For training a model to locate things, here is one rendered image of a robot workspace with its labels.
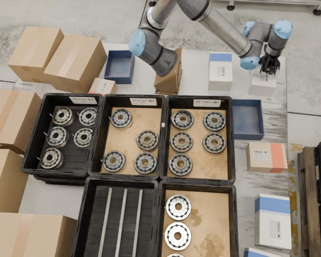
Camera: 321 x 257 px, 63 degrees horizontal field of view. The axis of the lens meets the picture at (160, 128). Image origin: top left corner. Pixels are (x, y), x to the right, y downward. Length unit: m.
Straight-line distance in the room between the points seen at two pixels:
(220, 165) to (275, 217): 0.30
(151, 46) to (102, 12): 1.90
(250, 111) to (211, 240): 0.70
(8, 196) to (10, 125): 0.35
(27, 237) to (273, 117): 1.25
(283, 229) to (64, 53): 1.39
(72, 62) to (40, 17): 1.91
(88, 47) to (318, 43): 2.11
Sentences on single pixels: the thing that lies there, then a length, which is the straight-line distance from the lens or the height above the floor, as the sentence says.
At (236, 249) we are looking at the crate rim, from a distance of 1.04.
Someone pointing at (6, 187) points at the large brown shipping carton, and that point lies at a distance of 1.40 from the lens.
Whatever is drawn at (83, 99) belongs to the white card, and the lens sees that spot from 1.35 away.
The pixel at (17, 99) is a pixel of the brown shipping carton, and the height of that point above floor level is 0.86.
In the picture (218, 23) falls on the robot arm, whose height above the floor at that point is 1.23.
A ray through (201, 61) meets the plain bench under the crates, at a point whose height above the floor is 0.70.
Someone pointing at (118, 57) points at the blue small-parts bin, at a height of 0.71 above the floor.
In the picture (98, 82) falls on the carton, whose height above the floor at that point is 0.77.
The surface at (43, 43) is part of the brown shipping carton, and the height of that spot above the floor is 0.86.
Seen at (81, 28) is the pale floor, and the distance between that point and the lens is 3.10.
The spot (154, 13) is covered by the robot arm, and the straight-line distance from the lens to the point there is 1.34.
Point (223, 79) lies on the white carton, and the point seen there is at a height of 0.79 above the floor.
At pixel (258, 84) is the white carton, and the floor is 0.79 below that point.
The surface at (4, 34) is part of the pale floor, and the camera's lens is 3.47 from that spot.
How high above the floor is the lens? 1.96
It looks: 64 degrees down
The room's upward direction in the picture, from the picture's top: 12 degrees counter-clockwise
